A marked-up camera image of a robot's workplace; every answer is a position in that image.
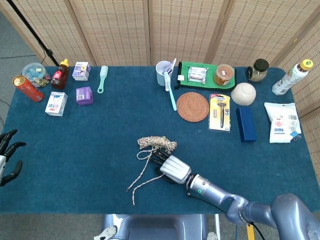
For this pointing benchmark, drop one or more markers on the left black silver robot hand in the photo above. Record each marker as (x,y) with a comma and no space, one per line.
(5,150)

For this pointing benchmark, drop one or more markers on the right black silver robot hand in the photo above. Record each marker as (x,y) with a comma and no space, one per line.
(175,168)

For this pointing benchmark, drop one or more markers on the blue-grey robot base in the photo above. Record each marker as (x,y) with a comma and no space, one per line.
(155,227)

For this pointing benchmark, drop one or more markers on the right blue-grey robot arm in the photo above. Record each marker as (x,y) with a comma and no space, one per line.
(215,192)

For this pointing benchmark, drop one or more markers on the round woven coaster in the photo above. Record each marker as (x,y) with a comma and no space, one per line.
(192,107)

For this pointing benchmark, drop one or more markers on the red drink can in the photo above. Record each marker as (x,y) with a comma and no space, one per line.
(27,88)

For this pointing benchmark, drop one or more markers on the white red milk carton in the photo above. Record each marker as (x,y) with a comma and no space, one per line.
(56,105)

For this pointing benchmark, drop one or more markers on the light blue toothbrush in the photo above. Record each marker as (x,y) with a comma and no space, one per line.
(172,98)

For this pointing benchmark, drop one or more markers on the razor in yellow pack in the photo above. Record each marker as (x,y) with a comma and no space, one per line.
(220,112)

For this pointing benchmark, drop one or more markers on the blue felt table cloth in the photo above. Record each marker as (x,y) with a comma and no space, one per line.
(87,150)

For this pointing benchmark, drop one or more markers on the clear plastic candy jar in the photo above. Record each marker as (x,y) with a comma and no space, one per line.
(32,71)

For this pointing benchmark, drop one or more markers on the dark blue box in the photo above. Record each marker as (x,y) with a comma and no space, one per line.
(246,125)

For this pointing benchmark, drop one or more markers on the green mat black trim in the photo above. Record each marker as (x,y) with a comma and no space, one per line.
(185,82)

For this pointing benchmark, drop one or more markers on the brown syrup bottle yellow cap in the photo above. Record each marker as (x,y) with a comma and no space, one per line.
(59,80)

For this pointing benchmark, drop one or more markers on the white mat tag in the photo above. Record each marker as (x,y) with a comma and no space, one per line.
(180,77)

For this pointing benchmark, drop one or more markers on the light blue cup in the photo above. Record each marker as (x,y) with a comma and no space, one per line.
(161,76)

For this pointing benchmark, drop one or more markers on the purple cardboard box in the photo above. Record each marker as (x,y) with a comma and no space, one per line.
(84,96)

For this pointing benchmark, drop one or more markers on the silver snack packet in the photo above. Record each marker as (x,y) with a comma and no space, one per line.
(197,74)

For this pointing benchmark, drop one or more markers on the yellow floor tape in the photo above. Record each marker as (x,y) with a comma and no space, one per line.
(250,233)

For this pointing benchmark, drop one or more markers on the purple white toothpaste tube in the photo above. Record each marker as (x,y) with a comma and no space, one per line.
(170,67)

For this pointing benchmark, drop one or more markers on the beige bowl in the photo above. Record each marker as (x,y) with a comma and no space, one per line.
(243,93)

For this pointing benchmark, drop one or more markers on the orange plastic jar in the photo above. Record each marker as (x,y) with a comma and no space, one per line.
(223,75)

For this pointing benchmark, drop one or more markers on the purple white drink carton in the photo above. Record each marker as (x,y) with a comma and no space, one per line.
(81,72)

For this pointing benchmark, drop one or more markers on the white wipes packet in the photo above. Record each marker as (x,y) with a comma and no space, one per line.
(280,122)

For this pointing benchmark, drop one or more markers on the mint green scrub brush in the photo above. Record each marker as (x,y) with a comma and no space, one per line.
(103,75)

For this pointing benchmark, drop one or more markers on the blue binder clip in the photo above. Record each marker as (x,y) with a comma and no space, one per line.
(293,134)

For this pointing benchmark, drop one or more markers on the black tripod stand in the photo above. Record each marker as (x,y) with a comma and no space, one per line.
(27,25)

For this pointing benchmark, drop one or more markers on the glass jar black lid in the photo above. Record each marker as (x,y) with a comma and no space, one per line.
(258,72)

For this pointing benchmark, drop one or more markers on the white bottle yellow cap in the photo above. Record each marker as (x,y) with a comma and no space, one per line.
(287,80)

